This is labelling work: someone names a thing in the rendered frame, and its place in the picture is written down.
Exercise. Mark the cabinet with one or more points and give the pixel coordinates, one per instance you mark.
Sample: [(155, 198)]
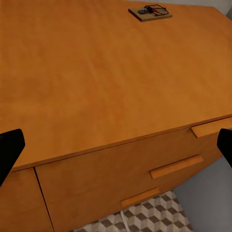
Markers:
[(114, 111)]

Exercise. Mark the mousetrap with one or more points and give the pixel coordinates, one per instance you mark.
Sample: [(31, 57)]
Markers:
[(149, 13)]

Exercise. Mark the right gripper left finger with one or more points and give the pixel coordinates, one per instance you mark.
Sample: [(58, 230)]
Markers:
[(12, 144)]

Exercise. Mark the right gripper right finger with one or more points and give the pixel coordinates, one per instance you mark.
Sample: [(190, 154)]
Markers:
[(224, 142)]

